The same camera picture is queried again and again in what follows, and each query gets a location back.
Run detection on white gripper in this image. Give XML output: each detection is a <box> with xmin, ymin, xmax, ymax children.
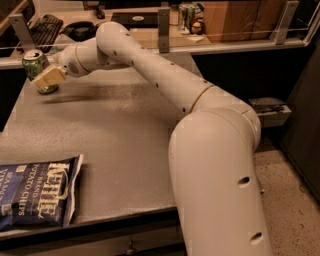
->
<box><xmin>33</xmin><ymin>45</ymin><xmax>80</xmax><ymax>89</ymax></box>

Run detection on green soda can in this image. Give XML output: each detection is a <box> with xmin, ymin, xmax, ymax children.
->
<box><xmin>22</xmin><ymin>49</ymin><xmax>58</xmax><ymax>95</ymax></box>

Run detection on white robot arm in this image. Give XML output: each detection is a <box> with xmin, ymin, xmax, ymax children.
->
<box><xmin>33</xmin><ymin>21</ymin><xmax>274</xmax><ymax>256</ymax></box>

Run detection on silver can on desk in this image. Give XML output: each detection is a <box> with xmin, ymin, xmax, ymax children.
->
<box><xmin>178</xmin><ymin>3</ymin><xmax>195</xmax><ymax>34</ymax></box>

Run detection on black keyboard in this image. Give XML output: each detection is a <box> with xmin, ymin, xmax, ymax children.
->
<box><xmin>27</xmin><ymin>14</ymin><xmax>63</xmax><ymax>53</ymax></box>

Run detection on black headphones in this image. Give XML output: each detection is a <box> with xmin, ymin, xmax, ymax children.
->
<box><xmin>61</xmin><ymin>21</ymin><xmax>97</xmax><ymax>42</ymax></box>

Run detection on black laptop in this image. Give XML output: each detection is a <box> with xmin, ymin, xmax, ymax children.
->
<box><xmin>111</xmin><ymin>12</ymin><xmax>158</xmax><ymax>29</ymax></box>

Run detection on blue kettle chips bag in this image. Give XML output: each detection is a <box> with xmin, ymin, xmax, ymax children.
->
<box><xmin>0</xmin><ymin>154</ymin><xmax>83</xmax><ymax>231</ymax></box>

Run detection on small round brown object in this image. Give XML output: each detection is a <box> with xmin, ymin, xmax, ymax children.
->
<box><xmin>191</xmin><ymin>21</ymin><xmax>203</xmax><ymax>35</ymax></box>

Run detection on grey desk drawer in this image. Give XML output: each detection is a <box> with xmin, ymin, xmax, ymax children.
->
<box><xmin>0</xmin><ymin>211</ymin><xmax>187</xmax><ymax>256</ymax></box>

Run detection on brown cardboard box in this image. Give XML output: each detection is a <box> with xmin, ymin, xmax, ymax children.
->
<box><xmin>203</xmin><ymin>0</ymin><xmax>287</xmax><ymax>42</ymax></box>

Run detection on grey metal bracket left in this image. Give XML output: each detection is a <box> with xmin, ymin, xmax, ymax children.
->
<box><xmin>9</xmin><ymin>14</ymin><xmax>36</xmax><ymax>51</ymax></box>

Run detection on grey metal bracket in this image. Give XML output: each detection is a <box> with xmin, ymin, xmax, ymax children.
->
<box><xmin>158</xmin><ymin>7</ymin><xmax>170</xmax><ymax>53</ymax></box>
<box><xmin>9</xmin><ymin>14</ymin><xmax>36</xmax><ymax>51</ymax></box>
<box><xmin>271</xmin><ymin>0</ymin><xmax>299</xmax><ymax>45</ymax></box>

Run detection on grey metal bracket middle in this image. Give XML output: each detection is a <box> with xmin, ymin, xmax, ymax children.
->
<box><xmin>158</xmin><ymin>7</ymin><xmax>170</xmax><ymax>53</ymax></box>

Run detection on grey metal bracket right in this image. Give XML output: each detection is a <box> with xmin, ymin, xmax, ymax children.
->
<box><xmin>271</xmin><ymin>0</ymin><xmax>299</xmax><ymax>45</ymax></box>

